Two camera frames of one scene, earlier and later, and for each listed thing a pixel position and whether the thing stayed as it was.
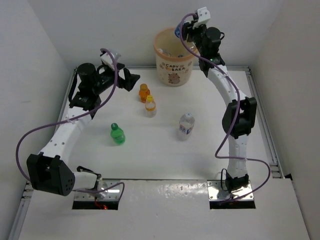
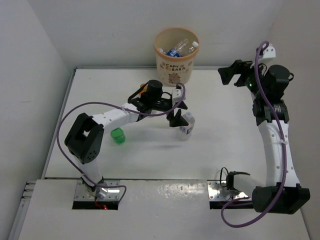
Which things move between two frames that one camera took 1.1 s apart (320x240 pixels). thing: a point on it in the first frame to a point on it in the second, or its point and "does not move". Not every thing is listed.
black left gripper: [129, 80] to [177, 120]
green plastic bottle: [117, 134] does not move
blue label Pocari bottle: [177, 30] to [173, 53]
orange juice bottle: [143, 92] does not move
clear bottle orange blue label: [186, 123] does not move
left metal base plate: [113, 194] does not move
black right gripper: [188, 28] to [238, 67]
